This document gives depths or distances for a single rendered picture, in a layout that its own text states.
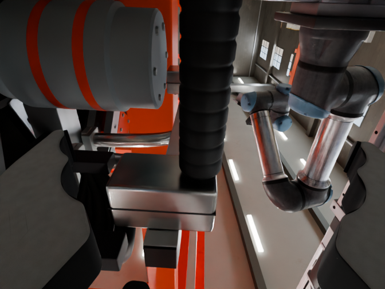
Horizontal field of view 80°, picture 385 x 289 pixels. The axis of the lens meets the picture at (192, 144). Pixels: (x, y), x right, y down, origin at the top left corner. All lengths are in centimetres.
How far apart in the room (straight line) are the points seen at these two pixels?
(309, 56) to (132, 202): 57
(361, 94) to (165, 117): 57
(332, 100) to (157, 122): 52
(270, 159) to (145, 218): 74
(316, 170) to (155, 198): 78
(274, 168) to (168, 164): 73
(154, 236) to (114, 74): 18
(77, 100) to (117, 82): 6
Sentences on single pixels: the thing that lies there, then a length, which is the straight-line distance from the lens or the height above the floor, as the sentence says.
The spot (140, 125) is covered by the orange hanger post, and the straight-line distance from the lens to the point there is 82.
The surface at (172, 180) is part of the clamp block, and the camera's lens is 19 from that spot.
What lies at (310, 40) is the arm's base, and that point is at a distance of 66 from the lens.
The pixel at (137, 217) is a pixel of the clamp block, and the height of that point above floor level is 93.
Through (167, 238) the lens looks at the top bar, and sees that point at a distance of 22.
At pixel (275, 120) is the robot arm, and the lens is 104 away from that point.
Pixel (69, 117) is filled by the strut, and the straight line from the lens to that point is 42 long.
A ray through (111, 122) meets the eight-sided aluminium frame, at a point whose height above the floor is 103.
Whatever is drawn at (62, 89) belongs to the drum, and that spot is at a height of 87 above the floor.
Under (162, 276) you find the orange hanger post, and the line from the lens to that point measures 152.
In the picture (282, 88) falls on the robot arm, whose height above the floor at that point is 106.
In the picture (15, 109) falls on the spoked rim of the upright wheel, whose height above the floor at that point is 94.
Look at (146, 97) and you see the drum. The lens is 30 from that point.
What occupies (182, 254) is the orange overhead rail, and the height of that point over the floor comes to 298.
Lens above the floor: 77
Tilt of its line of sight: 32 degrees up
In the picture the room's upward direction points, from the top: 178 degrees counter-clockwise
